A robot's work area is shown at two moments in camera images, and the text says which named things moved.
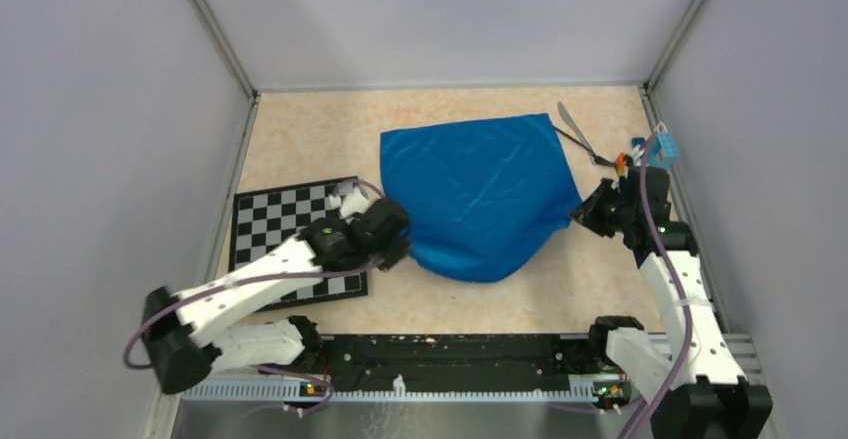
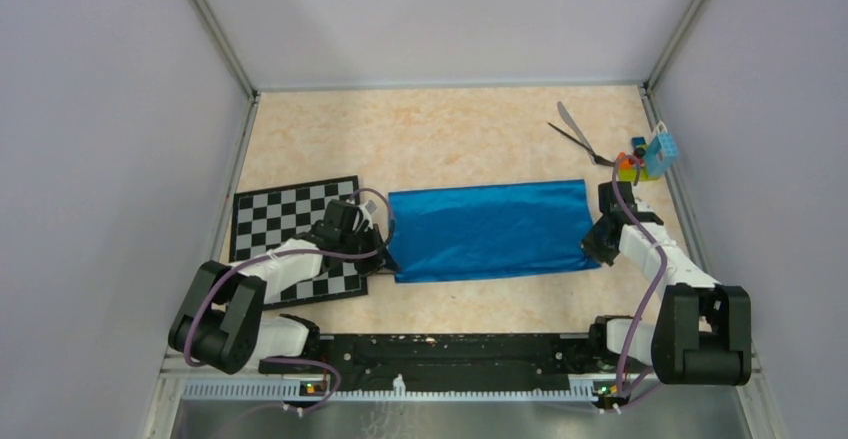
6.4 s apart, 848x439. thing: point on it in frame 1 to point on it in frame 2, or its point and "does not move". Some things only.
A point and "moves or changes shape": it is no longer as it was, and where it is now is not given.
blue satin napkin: x=485 y=200 moves or changes shape
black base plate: x=458 y=361 does not move
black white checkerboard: x=266 y=218 does not move
